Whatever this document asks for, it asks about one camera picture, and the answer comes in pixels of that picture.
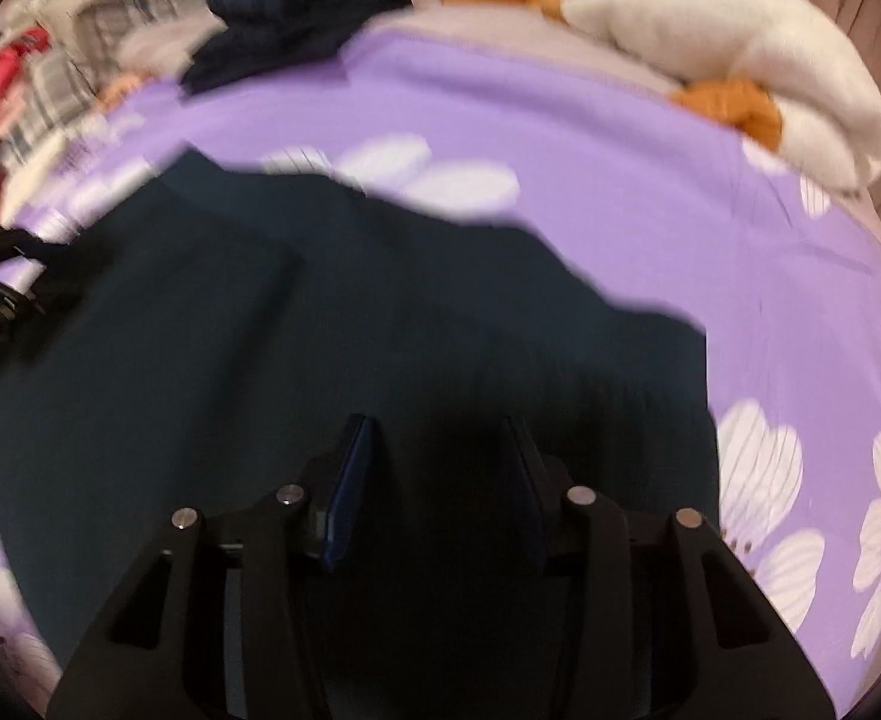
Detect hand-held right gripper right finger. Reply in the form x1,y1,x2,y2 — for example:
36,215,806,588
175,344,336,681
501,415,836,720

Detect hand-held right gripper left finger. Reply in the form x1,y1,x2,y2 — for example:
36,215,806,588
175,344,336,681
46,412,386,720

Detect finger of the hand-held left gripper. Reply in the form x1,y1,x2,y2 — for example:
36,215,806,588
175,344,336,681
0,229,67,271

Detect dark navy garment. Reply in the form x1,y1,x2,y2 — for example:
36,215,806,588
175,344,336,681
0,148,724,720

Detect folded navy clothes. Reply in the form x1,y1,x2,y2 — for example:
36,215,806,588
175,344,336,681
178,0,424,95

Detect cream white cloth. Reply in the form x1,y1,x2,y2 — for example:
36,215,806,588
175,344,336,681
0,111,115,222

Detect grey plaid garment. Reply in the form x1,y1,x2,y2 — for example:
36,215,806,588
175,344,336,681
0,0,241,167

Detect peach patterned cloth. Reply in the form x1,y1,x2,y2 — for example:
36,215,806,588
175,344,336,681
98,73,148,107

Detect light lilac-grey garment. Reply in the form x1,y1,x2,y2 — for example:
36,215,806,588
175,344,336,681
119,18,226,70

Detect purple floral bed sheet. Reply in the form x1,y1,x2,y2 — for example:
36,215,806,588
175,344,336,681
0,28,881,700

